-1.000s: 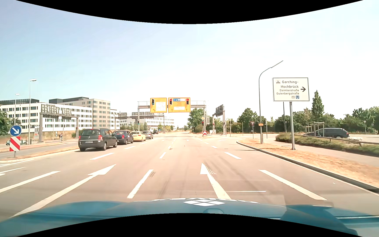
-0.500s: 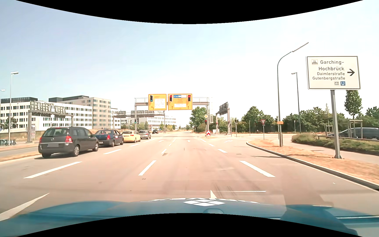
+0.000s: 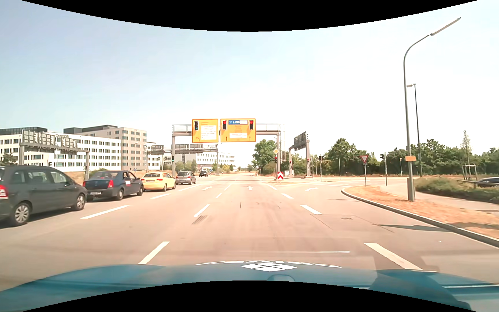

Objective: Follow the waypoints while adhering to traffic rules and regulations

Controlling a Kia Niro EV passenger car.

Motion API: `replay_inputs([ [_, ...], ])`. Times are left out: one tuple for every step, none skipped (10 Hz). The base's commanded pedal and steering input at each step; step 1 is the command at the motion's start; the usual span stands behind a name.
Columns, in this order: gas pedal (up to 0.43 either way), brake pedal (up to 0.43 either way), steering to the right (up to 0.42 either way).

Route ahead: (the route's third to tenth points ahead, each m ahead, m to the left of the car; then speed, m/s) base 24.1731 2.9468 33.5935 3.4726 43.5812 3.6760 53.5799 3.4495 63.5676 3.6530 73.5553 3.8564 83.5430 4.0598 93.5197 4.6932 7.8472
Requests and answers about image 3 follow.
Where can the dark sign gantry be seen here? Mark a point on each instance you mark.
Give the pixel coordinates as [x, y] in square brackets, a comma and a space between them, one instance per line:
[300, 145]

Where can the dark grey minivan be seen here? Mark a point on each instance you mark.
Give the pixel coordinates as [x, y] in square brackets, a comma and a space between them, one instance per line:
[24, 190]

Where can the tall curved lamp post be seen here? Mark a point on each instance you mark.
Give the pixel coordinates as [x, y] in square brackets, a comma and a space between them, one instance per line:
[406, 108]

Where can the row of green trees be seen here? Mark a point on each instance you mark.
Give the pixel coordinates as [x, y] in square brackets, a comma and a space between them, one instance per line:
[440, 158]

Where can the traffic light with yellow sign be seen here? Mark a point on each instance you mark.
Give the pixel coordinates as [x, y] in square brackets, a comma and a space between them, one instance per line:
[275, 158]

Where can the white office building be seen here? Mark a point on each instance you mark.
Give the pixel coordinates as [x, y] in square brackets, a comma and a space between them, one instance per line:
[46, 151]

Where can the dry grass verge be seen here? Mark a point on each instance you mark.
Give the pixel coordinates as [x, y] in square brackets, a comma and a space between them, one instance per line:
[440, 212]

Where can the low green hedge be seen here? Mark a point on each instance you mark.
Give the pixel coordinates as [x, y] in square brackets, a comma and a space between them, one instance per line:
[470, 189]

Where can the car's own bonnet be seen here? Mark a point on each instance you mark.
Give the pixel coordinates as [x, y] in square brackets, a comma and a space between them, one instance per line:
[154, 281]

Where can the give way sign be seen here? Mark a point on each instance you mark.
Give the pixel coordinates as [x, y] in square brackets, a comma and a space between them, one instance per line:
[364, 159]

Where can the yellow car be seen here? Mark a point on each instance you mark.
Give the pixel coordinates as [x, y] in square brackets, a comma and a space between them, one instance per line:
[158, 181]

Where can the grey office building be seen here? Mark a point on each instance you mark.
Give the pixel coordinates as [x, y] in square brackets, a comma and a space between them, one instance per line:
[132, 147]

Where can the grey sign gantry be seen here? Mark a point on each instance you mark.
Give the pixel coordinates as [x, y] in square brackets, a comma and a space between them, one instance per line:
[50, 142]

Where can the grey asphalt road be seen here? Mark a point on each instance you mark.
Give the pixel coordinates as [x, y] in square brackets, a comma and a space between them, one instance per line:
[249, 216]

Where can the young staked tree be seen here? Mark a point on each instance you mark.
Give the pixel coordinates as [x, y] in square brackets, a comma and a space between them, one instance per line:
[467, 151]

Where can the grey hatchback car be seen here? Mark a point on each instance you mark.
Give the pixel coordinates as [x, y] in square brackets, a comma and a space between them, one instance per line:
[185, 177]

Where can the thin dark lamp post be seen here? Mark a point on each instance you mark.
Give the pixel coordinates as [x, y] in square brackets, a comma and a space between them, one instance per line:
[417, 130]

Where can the sign gantry with yellow signs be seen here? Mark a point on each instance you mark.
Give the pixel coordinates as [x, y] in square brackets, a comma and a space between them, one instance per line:
[237, 130]

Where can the dark blue saloon car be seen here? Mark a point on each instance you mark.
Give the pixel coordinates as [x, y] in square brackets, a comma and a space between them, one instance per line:
[113, 184]

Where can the distant white building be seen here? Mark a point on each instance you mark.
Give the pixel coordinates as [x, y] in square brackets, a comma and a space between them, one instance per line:
[208, 159]

